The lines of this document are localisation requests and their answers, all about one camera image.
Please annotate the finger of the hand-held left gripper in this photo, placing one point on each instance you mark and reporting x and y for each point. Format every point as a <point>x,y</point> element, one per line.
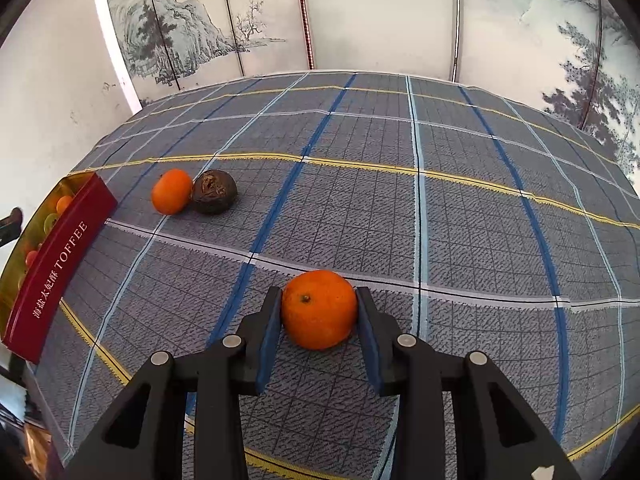
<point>9,230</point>

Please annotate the brown wrinkled fruit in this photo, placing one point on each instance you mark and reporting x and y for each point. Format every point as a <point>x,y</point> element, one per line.
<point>215,191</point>

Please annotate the red tomato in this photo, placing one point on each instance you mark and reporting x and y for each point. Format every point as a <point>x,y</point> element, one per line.
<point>31,258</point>

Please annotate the red and gold box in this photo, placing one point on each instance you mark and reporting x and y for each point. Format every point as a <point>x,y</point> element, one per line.
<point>55,270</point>

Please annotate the painted folding screen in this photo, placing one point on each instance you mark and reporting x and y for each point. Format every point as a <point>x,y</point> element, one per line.
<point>375,10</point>

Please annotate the orange tangerine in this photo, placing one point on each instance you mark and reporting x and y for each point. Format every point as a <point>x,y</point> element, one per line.
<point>64,203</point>
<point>172,191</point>
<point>320,310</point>

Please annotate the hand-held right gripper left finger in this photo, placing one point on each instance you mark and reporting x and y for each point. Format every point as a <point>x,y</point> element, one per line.
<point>267,340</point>

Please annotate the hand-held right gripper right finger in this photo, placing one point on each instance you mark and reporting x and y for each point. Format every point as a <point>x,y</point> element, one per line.
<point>367,340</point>

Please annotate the blue plaid tablecloth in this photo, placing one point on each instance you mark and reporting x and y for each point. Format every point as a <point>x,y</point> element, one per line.
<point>450,210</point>

